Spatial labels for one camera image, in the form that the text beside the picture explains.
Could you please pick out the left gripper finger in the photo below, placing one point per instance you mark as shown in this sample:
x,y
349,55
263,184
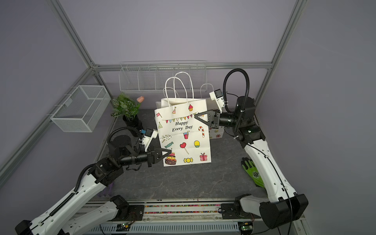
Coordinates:
x,y
159,156
162,151

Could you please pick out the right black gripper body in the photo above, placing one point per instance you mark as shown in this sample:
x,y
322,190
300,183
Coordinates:
x,y
215,125

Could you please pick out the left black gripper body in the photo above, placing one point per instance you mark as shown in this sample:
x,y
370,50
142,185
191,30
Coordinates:
x,y
150,158

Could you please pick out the white party paper bag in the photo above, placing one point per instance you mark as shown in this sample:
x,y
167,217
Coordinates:
x,y
185,136

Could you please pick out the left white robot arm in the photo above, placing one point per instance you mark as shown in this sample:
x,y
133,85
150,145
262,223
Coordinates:
x,y
59,219

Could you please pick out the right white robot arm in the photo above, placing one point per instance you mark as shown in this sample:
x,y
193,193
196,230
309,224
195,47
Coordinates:
x,y
283,204

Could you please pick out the right rear white paper bag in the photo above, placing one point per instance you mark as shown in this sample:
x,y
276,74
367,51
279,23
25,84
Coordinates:
x,y
215,104

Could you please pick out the middle white paper bag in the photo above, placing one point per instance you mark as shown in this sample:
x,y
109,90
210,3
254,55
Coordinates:
x,y
163,102

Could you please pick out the purple small toy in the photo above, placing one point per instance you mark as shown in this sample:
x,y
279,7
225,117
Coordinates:
x,y
107,191

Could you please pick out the pink artificial tulip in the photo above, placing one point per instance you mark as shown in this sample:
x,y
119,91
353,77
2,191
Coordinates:
x,y
140,99

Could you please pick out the green black work glove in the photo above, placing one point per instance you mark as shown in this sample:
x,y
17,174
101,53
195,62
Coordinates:
x,y
251,169

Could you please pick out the green artificial plant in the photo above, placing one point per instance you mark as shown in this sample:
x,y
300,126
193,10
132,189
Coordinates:
x,y
125,106

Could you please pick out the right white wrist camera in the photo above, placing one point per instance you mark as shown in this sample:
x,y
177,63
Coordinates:
x,y
218,98

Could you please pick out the white wire wall shelf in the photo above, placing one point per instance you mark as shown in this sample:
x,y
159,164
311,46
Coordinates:
x,y
152,75

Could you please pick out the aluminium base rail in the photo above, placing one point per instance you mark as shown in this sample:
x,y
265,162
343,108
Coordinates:
x,y
193,217

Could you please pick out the white wire mesh basket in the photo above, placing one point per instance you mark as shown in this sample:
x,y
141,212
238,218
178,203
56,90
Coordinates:
x,y
82,110

